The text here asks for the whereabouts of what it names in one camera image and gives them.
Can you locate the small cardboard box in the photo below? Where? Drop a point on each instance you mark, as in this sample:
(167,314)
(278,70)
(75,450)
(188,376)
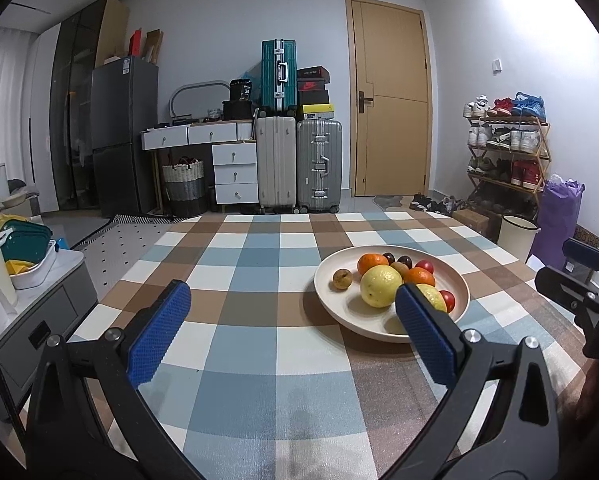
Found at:
(472,220)

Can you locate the cream round plate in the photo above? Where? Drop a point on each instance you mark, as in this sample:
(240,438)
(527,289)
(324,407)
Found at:
(349,305)

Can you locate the red tomato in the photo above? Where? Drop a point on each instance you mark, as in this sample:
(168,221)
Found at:
(424,266)
(448,300)

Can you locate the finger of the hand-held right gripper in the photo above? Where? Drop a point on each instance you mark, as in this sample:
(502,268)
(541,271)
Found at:
(564,286)
(587,254)

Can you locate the wooden door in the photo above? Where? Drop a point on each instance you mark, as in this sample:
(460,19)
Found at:
(389,110)

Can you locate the brown longan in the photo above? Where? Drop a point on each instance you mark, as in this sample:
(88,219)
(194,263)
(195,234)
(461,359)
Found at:
(341,278)
(398,271)

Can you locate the cream trash bin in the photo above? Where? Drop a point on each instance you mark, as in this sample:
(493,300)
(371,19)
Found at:
(517,240)

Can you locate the purple bag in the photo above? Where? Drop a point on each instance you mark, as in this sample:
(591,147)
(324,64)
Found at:
(559,210)

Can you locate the beige suitcase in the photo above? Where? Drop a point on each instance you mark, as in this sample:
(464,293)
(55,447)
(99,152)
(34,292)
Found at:
(276,165)

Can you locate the yellow lemon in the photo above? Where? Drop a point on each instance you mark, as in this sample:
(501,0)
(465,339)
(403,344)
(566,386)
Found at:
(434,297)
(381,285)

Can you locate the red and black shoe box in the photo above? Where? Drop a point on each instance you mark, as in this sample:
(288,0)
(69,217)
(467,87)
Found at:
(312,86)

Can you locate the wooden shoe rack with shoes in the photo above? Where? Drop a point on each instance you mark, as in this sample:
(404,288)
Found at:
(524,140)

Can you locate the grey coffee table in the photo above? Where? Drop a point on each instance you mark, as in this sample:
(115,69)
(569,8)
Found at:
(54,305)

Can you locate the teal suitcase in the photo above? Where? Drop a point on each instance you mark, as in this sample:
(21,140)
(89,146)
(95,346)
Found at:
(278,75)

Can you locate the black storage box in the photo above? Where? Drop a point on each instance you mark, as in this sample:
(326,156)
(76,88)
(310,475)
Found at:
(238,111)

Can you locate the grey oval frame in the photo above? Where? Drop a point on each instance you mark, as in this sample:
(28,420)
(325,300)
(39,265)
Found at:
(179,91)

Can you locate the dark purple plum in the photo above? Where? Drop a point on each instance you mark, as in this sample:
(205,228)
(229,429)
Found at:
(405,261)
(389,258)

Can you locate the woven laundry basket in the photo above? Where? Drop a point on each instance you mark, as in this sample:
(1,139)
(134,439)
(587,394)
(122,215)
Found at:
(183,185)

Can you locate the grey furry mat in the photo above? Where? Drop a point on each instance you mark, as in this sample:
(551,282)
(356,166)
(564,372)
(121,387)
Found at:
(388,202)

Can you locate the teal plastic container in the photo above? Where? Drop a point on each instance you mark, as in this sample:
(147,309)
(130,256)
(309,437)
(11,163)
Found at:
(27,242)

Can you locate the red paper bag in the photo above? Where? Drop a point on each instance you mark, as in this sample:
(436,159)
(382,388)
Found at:
(136,44)

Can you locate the orange mandarin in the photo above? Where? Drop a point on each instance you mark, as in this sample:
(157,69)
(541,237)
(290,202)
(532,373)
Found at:
(373,263)
(419,276)

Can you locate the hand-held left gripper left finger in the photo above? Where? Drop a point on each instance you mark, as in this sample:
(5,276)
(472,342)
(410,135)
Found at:
(162,330)

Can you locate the white plastic basket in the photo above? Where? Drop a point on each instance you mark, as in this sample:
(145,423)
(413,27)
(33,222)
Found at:
(37,276)

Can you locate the silver suitcase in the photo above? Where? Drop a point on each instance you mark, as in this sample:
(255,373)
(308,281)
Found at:
(319,165)

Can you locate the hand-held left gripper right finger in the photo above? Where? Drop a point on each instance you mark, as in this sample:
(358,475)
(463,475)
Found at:
(424,332)

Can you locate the brown doormat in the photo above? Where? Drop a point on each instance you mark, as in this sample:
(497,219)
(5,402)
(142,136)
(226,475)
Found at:
(589,237)

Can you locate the white dresser with drawers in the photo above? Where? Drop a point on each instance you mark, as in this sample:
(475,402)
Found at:
(234,175)

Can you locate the brown cardboard piece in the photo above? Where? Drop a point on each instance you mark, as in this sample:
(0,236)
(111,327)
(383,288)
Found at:
(154,46)

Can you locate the dark grey fridge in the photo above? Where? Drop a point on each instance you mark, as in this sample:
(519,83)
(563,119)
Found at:
(124,135)

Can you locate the dark glass cabinet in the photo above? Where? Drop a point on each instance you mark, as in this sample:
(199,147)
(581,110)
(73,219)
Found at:
(74,110)

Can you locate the black printed bag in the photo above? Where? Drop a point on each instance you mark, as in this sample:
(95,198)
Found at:
(241,91)

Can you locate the white curtain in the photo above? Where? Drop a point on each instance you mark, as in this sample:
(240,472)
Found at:
(4,100)

